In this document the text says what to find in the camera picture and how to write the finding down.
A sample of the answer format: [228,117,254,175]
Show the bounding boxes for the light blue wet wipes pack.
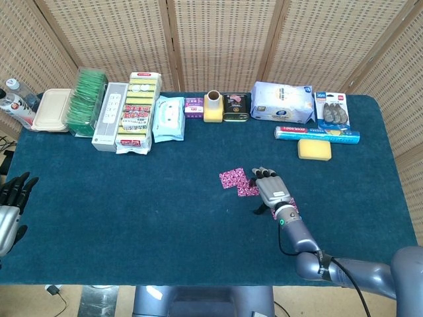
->
[152,94,186,143]

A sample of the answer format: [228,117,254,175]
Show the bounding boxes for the clear box green tea bags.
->
[65,67,110,137]

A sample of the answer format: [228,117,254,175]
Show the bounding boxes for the clear water bottle white cap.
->
[5,78,40,113]

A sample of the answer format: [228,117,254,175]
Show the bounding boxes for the teal carpet table cover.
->
[0,91,418,287]

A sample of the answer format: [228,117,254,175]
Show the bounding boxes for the yellow sponge block holder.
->
[203,98,224,123]

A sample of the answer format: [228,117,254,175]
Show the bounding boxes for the black power adapter with cable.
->
[44,284,69,317]

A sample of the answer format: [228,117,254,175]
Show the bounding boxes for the white lavender tissue pack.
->
[250,81,315,123]

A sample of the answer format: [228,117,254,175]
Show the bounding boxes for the grey metal table foot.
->
[80,285,120,317]

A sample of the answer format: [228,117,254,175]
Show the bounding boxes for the beige lidded lunch box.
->
[31,88,74,133]

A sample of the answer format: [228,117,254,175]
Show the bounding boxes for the white roll cardboard core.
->
[206,90,221,109]

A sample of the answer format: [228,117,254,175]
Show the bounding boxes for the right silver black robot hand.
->
[249,166,292,215]

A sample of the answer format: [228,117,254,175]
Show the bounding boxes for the black cable bundle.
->
[0,133,16,176]

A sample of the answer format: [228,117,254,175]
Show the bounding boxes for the black gold luncheon meat can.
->
[223,92,250,122]

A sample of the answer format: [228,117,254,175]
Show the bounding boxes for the woven bamboo folding screen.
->
[0,0,423,247]

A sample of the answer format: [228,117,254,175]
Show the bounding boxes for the grey-blue robot torso base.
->
[132,285,276,317]

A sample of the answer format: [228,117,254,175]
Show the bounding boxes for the yellow sponge green scourer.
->
[297,138,332,162]

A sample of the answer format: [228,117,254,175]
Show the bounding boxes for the long white cardboard box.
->
[91,82,130,152]

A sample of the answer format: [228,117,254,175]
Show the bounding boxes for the bottle white black red label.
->
[0,88,36,129]

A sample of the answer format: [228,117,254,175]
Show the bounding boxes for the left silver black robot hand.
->
[0,171,40,258]

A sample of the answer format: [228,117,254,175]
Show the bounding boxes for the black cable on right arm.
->
[277,226,373,317]

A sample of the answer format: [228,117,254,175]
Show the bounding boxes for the blue cling film roll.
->
[274,125,361,145]

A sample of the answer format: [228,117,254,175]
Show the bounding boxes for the small purple box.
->
[184,96,206,120]

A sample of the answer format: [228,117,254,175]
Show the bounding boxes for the pink patterned cloth square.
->
[270,197,300,221]

